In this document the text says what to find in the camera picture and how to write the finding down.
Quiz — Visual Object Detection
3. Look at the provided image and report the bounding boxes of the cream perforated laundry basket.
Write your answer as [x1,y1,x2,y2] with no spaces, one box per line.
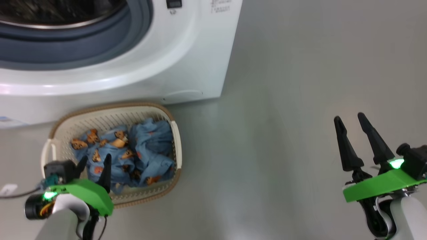
[41,102,183,209]

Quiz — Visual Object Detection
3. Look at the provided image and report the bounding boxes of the blue energy label sticker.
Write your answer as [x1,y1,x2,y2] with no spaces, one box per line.
[0,116,29,129]

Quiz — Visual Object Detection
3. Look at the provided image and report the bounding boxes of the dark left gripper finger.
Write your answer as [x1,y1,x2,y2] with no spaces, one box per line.
[96,153,112,194]
[75,156,88,179]

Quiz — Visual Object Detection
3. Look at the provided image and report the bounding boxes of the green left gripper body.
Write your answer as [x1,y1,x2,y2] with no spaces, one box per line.
[49,179,114,217]

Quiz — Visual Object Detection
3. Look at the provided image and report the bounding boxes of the round white filter cover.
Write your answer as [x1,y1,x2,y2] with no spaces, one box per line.
[163,89,204,101]

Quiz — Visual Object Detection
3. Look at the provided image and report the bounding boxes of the white front-load washing machine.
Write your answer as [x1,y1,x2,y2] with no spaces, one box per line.
[0,0,243,129]

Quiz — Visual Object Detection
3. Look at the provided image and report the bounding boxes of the small printed text label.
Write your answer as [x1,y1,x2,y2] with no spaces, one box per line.
[210,0,233,14]

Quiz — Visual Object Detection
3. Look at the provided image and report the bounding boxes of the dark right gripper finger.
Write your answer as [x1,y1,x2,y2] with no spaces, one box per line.
[357,112,396,166]
[334,116,365,172]

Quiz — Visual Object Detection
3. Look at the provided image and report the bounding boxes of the black cable with teal plug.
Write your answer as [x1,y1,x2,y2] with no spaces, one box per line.
[0,176,63,200]

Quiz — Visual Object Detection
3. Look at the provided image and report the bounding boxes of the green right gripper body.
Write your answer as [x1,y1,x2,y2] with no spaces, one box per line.
[343,159,427,203]

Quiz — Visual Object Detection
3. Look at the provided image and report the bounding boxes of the blue bear-print garment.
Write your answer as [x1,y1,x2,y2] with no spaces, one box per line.
[70,125,141,194]
[128,118,176,187]

